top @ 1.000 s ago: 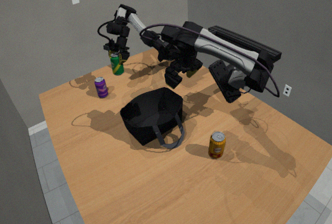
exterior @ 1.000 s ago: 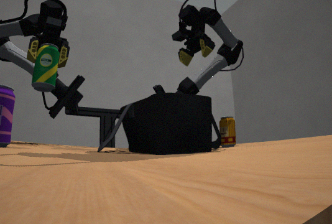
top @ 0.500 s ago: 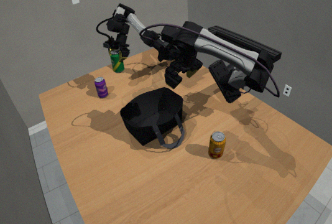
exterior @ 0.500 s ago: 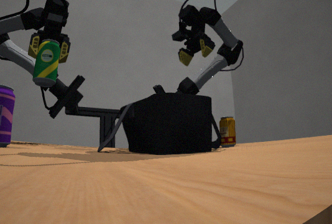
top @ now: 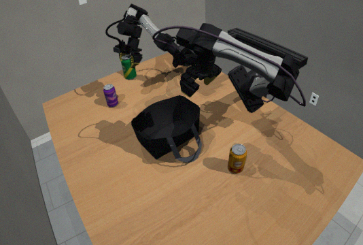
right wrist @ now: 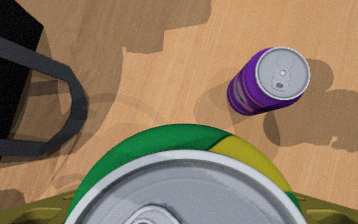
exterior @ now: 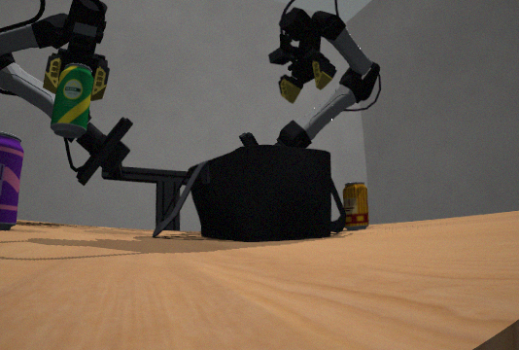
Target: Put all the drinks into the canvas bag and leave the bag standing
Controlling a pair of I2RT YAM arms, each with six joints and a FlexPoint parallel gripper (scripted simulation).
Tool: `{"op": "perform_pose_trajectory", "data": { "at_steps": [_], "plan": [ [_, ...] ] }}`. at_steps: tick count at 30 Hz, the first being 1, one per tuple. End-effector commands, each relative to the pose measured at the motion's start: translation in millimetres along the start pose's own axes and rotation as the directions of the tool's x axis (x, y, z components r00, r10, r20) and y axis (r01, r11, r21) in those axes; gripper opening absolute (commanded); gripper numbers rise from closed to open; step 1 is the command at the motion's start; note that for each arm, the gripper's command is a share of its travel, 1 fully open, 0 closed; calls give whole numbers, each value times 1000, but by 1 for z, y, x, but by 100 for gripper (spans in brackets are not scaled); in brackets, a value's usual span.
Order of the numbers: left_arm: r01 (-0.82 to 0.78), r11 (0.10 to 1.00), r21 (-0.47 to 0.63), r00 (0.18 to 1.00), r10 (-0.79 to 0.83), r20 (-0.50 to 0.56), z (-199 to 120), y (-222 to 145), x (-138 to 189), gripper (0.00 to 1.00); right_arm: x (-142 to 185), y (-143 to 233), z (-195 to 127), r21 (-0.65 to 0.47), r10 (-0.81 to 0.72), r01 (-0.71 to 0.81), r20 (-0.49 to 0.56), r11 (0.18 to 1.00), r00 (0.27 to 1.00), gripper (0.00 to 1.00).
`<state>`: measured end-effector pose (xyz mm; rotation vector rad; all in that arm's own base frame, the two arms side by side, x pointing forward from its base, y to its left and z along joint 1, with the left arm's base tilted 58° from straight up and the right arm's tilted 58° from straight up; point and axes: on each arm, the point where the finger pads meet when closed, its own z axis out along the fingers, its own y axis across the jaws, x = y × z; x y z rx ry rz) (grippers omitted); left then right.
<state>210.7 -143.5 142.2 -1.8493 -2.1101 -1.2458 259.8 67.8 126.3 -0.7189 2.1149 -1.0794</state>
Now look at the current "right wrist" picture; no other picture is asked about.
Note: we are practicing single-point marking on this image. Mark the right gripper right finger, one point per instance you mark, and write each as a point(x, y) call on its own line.
point(317, 211)

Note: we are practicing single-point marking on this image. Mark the green and yellow drink can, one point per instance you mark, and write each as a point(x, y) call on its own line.
point(184, 174)

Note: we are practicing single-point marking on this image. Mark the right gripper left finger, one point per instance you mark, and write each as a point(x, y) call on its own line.
point(51, 210)

